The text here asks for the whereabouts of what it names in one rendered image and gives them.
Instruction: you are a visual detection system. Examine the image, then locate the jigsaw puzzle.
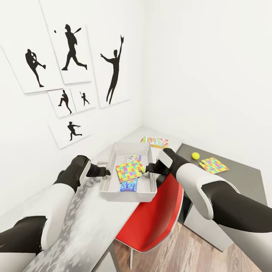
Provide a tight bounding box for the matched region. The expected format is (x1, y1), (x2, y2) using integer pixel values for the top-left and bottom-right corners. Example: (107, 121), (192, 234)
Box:
(199, 158), (228, 174)
(116, 160), (145, 182)

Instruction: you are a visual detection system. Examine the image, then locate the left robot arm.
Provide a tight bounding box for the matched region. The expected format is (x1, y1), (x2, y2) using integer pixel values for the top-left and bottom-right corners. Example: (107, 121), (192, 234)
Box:
(0, 156), (111, 272)

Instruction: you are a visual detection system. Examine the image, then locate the tennis ball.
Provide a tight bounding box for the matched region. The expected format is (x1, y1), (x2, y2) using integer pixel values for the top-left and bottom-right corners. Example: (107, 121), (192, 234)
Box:
(192, 152), (199, 160)

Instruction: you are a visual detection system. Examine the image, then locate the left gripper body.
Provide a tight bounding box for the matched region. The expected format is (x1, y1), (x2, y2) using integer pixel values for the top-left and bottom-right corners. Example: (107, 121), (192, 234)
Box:
(86, 165), (106, 177)

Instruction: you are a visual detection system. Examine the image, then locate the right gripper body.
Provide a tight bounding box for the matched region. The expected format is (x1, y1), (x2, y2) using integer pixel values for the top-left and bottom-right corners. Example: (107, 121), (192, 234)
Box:
(149, 163), (168, 176)

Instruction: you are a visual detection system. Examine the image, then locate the toy box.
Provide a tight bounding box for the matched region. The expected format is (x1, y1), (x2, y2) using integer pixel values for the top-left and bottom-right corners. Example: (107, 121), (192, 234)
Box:
(98, 142), (157, 202)

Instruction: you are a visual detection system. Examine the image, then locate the board game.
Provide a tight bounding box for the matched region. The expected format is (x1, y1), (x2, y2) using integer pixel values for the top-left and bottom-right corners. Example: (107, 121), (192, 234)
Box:
(141, 136), (169, 149)
(120, 177), (138, 192)
(124, 155), (141, 164)

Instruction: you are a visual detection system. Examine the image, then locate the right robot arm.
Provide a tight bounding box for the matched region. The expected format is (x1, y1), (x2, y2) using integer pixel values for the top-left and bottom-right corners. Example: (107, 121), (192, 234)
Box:
(146, 149), (272, 272)

